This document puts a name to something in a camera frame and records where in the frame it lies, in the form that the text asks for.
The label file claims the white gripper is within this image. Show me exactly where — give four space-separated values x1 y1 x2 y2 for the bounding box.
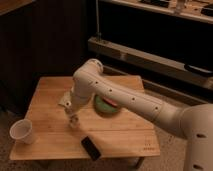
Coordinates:
65 94 89 115

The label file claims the small clear plastic bottle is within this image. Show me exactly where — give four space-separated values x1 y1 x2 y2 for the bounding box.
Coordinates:
65 101 79 128

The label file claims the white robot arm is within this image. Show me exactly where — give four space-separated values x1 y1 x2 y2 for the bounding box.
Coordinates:
71 59 213 171

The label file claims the crumpled beige packet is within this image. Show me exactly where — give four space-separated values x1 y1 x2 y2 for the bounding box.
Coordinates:
59 92 71 107

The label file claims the green round plate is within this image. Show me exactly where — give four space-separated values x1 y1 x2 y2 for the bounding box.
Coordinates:
94 95 120 114

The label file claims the orange food piece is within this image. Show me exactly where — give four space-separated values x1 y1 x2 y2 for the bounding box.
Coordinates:
103 98 118 107

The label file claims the black phone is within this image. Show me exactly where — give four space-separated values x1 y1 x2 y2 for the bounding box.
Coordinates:
81 137 101 161

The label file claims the white paper cup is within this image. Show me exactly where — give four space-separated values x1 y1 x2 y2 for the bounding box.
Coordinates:
9 119 36 144

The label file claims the wooden low table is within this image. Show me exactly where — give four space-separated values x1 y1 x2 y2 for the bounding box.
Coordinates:
10 77 160 160

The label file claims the dark shelf unit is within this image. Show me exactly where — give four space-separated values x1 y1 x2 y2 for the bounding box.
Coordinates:
87 0 213 88

